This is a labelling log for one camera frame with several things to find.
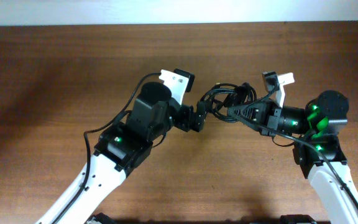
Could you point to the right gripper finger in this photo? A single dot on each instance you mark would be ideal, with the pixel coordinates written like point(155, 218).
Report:
point(255, 109)
point(251, 122)

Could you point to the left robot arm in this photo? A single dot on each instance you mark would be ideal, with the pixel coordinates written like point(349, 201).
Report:
point(125, 142)

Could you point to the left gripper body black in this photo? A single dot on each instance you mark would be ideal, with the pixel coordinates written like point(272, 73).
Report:
point(181, 117)

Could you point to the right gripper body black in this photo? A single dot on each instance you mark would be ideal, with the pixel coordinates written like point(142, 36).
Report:
point(268, 119)

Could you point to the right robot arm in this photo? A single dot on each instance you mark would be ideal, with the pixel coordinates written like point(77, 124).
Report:
point(314, 131)

